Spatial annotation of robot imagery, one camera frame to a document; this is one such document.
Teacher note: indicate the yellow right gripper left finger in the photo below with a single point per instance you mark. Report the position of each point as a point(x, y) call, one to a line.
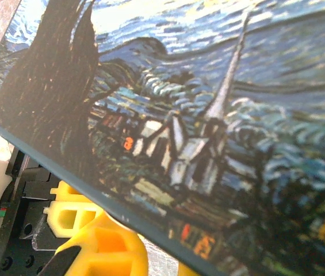
point(113, 256)

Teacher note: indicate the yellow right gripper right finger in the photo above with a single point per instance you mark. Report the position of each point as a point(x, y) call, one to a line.
point(187, 270)

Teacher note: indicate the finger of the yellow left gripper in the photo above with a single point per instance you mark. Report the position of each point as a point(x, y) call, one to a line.
point(78, 205)

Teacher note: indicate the teal starry night tin box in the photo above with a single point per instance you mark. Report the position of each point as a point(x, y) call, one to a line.
point(196, 109)

